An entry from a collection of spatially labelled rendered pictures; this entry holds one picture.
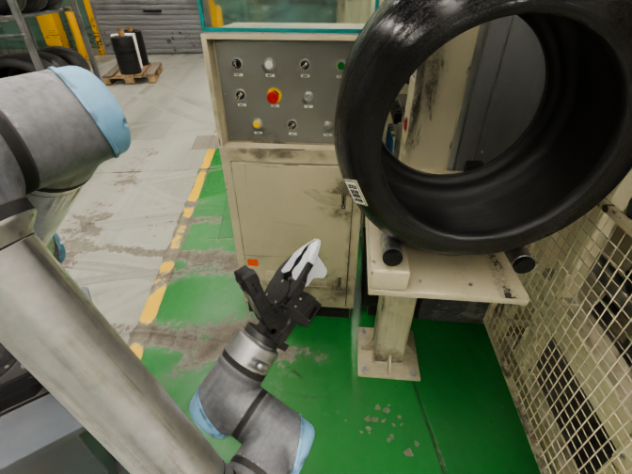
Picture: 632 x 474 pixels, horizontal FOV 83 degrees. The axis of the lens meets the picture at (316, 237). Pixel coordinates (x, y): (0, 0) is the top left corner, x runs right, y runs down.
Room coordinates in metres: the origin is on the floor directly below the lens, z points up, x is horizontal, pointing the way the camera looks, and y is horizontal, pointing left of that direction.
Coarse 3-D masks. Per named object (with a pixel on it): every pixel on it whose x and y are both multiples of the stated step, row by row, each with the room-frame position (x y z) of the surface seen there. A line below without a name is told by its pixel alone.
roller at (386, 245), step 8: (384, 232) 0.69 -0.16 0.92; (384, 240) 0.66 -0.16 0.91; (392, 240) 0.65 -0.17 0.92; (384, 248) 0.63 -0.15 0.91; (392, 248) 0.62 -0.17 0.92; (400, 248) 0.63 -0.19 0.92; (384, 256) 0.62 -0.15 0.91; (392, 256) 0.61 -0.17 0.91; (400, 256) 0.61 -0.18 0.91; (392, 264) 0.61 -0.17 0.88
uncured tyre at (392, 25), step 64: (448, 0) 0.60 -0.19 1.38; (512, 0) 0.59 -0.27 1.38; (576, 0) 0.58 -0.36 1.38; (384, 64) 0.61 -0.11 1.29; (576, 64) 0.83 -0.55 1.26; (384, 128) 0.60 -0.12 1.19; (576, 128) 0.79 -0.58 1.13; (384, 192) 0.60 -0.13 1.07; (448, 192) 0.85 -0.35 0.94; (512, 192) 0.80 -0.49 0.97; (576, 192) 0.58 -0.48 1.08
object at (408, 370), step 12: (360, 336) 1.12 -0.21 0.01; (372, 336) 1.12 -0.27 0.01; (408, 336) 1.12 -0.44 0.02; (360, 348) 1.05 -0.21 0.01; (360, 360) 0.98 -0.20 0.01; (372, 360) 0.98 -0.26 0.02; (408, 360) 0.98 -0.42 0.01; (360, 372) 0.92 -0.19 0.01; (372, 372) 0.92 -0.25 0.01; (384, 372) 0.92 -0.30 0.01; (396, 372) 0.92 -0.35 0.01; (408, 372) 0.92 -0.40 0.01
